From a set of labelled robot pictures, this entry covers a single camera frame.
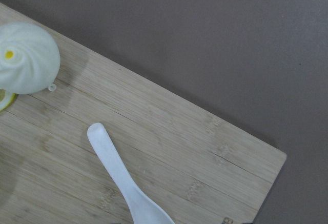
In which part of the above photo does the white plastic spoon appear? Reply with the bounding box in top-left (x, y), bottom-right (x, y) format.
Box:
top-left (87, 123), bottom-right (174, 223)

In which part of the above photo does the bamboo cutting board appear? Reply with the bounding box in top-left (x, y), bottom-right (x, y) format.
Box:
top-left (0, 2), bottom-right (288, 224)

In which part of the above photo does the white toy steamed bun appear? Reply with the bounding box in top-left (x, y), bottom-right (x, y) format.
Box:
top-left (1, 22), bottom-right (60, 94)

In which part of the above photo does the upper lemon slice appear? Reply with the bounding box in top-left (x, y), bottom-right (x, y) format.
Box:
top-left (0, 89), bottom-right (16, 111)

